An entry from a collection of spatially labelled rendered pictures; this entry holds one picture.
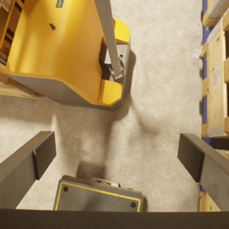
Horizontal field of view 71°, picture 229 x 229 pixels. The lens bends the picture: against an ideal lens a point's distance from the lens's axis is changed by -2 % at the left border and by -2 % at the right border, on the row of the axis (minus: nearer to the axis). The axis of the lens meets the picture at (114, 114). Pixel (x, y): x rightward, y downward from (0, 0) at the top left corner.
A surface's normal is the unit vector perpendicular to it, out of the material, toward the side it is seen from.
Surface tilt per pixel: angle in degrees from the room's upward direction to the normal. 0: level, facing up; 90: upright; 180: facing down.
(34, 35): 0
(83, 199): 0
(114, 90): 22
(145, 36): 0
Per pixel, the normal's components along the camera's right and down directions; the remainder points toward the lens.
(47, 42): -0.11, -0.17
